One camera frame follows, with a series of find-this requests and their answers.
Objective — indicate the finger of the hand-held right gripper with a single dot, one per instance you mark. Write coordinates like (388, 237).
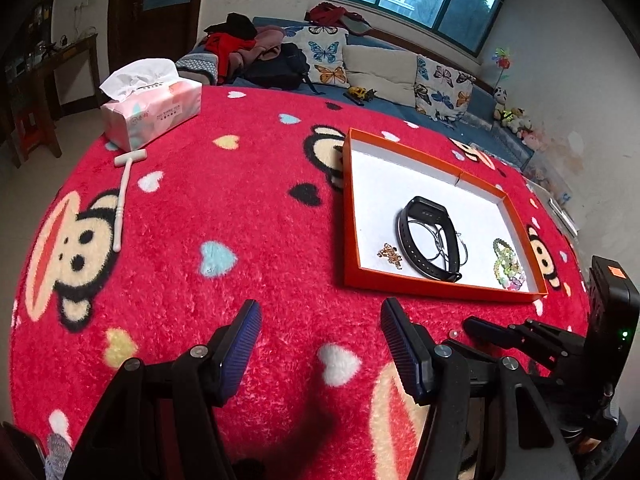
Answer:
(485, 329)

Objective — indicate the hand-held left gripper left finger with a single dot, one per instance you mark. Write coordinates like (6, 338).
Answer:
(245, 345)

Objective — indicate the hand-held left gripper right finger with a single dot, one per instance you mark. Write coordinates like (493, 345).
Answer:
(400, 350)

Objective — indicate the silver hoop bangle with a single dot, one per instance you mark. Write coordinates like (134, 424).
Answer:
(439, 242)
(466, 250)

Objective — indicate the black smart watch band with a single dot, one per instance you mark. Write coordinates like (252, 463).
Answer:
(425, 205)

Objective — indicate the orange shallow cardboard tray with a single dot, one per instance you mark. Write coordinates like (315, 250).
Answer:
(380, 185)

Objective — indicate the white flat box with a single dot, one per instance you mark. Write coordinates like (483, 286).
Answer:
(562, 215)

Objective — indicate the red monkey print blanket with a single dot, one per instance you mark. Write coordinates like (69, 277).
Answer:
(225, 220)

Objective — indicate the clear bin of toys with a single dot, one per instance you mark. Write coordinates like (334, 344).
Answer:
(545, 175)

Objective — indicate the white plastic stick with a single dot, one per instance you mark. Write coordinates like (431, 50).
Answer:
(122, 200)

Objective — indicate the pile of plush toys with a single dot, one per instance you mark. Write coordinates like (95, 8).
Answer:
(520, 125)

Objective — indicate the panda plush toy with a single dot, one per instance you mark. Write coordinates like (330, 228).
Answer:
(500, 97)

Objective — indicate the white butterfly print pillow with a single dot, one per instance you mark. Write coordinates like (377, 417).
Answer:
(442, 87)
(322, 55)

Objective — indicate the pink tissue pack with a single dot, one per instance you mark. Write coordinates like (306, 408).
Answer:
(150, 115)

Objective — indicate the yellow toy truck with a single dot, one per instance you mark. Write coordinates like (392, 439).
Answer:
(361, 95)

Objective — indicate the blue sofa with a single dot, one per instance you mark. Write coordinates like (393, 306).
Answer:
(325, 91)

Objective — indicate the colourful pinwheel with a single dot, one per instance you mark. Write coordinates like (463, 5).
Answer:
(502, 60)

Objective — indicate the beige pillow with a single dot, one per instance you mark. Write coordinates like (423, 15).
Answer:
(380, 75)

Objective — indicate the grey patterned cloth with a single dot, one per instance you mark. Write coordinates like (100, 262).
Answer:
(197, 67)

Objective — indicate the black backpack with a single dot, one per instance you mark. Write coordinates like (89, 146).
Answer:
(280, 65)

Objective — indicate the red garment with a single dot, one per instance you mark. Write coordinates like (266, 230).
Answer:
(227, 50)

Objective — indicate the pink garment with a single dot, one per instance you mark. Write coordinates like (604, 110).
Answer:
(265, 42)

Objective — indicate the red stool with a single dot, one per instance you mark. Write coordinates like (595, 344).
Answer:
(35, 125)

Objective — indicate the black garment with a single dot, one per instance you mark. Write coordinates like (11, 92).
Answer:
(235, 25)

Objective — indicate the red bag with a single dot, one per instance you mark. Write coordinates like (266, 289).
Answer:
(325, 12)

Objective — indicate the dark wooden table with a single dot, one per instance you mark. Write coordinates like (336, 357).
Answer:
(60, 55)

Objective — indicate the brown wooden door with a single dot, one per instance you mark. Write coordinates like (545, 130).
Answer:
(150, 10)

